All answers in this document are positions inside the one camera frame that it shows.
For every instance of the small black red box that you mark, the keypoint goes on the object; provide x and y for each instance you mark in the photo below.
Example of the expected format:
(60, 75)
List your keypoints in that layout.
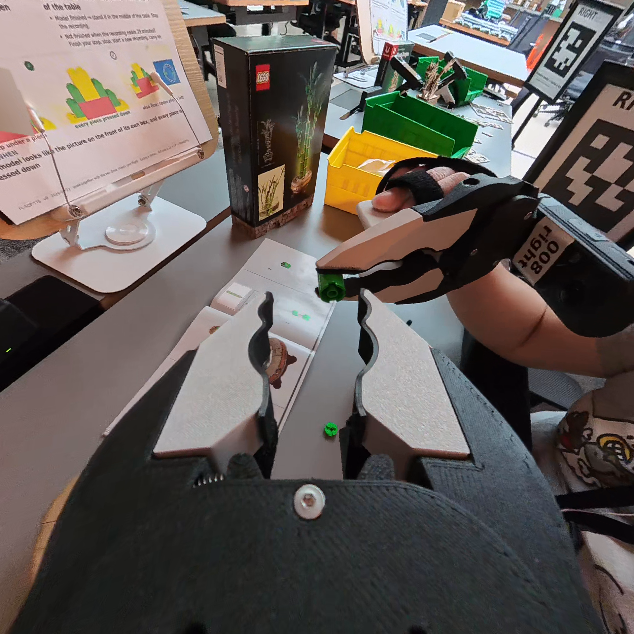
(396, 64)

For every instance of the white document stand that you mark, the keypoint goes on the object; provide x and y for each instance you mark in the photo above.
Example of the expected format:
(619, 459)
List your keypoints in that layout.
(148, 233)

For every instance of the black building set box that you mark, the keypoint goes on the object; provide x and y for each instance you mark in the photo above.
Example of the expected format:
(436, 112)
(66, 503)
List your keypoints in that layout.
(277, 133)

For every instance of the yellow plastic bin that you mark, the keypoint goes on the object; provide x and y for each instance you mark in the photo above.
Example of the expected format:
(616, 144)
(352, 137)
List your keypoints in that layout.
(346, 183)

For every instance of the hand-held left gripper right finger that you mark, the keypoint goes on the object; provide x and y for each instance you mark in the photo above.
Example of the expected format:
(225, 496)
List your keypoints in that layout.
(411, 396)

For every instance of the black white marker board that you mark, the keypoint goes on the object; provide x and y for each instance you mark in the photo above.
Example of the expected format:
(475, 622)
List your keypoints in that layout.
(569, 44)

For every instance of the green round toy brick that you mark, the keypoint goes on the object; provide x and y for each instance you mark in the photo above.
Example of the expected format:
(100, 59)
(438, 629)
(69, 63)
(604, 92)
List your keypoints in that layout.
(329, 287)

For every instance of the small bamboo toy model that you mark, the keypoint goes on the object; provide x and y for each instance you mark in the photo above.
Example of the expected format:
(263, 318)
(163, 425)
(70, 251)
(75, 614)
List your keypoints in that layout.
(433, 79)

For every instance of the printed instruction sheet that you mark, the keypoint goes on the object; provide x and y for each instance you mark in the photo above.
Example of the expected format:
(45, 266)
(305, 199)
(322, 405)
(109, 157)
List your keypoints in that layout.
(99, 49)

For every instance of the person's right forearm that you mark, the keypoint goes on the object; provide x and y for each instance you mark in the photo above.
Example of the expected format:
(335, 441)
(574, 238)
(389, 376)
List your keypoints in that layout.
(505, 322)

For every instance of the toy instruction booklet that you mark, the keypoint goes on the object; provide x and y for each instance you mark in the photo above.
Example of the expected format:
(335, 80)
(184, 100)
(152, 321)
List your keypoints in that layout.
(292, 277)

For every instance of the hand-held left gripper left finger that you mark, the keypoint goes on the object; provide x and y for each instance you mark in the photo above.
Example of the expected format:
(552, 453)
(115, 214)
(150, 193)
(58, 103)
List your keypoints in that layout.
(213, 391)

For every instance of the white stand base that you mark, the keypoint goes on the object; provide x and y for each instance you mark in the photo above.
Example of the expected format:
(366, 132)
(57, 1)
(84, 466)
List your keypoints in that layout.
(359, 74)

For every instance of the person's right hand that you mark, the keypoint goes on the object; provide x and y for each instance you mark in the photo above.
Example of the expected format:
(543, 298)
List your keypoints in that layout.
(396, 200)

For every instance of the clear plastic bag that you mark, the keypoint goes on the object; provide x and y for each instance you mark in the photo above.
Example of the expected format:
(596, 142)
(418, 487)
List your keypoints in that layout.
(374, 166)

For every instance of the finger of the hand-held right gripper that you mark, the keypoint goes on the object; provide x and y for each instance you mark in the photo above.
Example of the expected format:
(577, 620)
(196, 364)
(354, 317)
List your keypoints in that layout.
(411, 295)
(376, 242)

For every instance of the grey side table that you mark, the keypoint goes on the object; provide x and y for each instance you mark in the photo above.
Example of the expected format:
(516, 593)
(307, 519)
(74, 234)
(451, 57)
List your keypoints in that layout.
(475, 54)

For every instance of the black pale tool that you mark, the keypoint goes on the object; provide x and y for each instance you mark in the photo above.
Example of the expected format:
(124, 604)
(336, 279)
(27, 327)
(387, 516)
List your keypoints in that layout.
(403, 72)

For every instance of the scattered printed cards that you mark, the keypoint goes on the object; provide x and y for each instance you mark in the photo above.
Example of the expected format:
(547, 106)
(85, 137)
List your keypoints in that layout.
(488, 116)

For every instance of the printed sheet on wooden board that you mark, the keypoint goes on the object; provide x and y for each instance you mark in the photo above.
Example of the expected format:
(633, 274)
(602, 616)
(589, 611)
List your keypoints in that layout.
(386, 24)

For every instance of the black electronic box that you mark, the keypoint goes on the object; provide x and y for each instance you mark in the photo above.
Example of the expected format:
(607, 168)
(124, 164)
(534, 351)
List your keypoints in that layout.
(44, 322)

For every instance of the small green round plate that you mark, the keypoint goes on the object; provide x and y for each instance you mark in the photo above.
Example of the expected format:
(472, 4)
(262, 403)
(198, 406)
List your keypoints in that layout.
(331, 429)

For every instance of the white printed shirt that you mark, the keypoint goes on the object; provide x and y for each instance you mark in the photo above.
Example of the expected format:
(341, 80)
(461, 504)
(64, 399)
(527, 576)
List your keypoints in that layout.
(594, 446)

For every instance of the green plastic bin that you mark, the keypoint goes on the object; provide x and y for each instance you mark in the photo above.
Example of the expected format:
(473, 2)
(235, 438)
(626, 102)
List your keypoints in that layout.
(411, 124)
(475, 81)

